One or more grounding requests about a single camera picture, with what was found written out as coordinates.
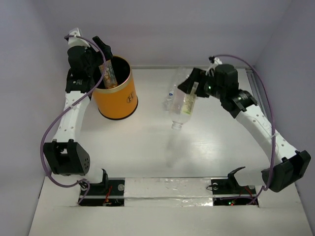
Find orange cylindrical bin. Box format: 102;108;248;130
93;56;138;120

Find silver tape strip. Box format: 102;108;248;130
124;177;213;207

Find green label clear bottle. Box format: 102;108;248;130
169;82;199;130

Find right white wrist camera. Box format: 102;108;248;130
205;57;222;76

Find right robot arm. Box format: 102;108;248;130
177;64;311;193

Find clear bottle sideways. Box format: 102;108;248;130
162;93;174;111

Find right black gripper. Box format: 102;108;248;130
177;67;225;100

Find clear bottle blue cap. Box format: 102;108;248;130
168;67;189;96

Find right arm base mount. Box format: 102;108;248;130
206;178;257;207

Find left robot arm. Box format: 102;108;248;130
40;34;111;188

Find aluminium rail right edge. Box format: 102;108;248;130
246;68;266;115

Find orange label plastic bottle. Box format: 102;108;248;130
99;57;118;89

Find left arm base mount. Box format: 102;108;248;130
79;178;125;207

